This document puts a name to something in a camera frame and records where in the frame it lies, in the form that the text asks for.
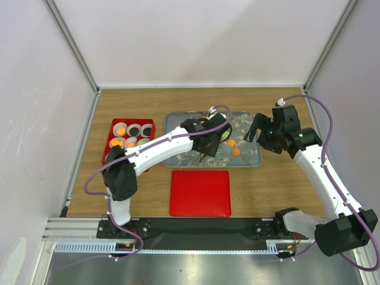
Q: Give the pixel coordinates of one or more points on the red box lid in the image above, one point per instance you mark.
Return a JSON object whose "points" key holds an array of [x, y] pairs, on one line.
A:
{"points": [[200, 193]]}

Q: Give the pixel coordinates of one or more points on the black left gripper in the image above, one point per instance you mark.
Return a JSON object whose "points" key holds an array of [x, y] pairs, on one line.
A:
{"points": [[210, 151]]}

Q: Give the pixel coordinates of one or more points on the red cookie box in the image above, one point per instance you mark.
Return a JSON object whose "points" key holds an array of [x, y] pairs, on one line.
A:
{"points": [[128, 123]]}

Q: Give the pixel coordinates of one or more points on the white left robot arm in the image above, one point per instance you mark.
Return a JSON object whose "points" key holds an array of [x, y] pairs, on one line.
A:
{"points": [[122, 167]]}

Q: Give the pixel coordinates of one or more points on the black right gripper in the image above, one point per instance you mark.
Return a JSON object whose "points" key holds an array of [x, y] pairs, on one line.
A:
{"points": [[262, 122]]}

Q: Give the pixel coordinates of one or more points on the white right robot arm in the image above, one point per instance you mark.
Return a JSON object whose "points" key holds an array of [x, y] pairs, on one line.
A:
{"points": [[346, 224]]}

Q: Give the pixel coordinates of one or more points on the orange swirl cookie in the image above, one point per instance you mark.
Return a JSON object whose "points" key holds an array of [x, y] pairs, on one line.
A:
{"points": [[236, 152]]}

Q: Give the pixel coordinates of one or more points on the floral metal serving tray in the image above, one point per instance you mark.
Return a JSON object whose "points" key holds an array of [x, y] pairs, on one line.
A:
{"points": [[250, 152]]}

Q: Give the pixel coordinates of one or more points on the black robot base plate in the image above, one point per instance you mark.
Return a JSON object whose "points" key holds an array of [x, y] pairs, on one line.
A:
{"points": [[208, 234]]}

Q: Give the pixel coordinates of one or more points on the white cable duct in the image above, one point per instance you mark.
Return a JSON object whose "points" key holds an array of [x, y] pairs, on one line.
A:
{"points": [[270, 248]]}

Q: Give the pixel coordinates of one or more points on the orange flower cookie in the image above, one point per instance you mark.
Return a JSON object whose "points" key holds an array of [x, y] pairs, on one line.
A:
{"points": [[231, 142]]}

